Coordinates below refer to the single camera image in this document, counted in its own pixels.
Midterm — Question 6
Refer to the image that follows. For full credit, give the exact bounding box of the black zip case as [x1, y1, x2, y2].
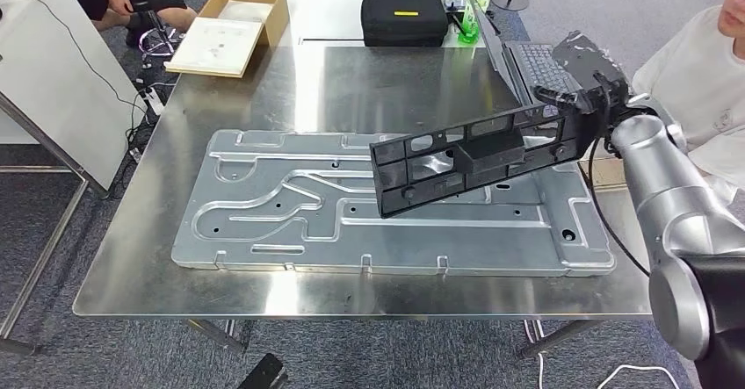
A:
[359, 0, 450, 48]

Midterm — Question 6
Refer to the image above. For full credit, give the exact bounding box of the black camera cable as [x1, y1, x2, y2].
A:
[588, 136, 652, 278]

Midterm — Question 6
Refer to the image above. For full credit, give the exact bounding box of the pressed sheet metal panel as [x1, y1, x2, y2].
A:
[170, 129, 617, 278]

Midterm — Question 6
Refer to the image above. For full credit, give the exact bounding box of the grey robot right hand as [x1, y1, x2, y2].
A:
[532, 30, 633, 136]

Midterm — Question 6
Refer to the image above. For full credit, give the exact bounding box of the chrome stool base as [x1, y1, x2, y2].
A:
[137, 24, 178, 57]

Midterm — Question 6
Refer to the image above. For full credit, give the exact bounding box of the white power strip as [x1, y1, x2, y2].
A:
[141, 85, 166, 117]

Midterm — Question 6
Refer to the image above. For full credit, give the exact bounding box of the green plastic bottle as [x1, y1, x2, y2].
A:
[458, 0, 491, 46]

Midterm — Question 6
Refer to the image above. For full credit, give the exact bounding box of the grey laptop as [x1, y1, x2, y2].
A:
[464, 0, 583, 107]

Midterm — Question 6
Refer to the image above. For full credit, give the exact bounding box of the black plastic frame part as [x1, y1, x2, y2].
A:
[369, 104, 595, 220]

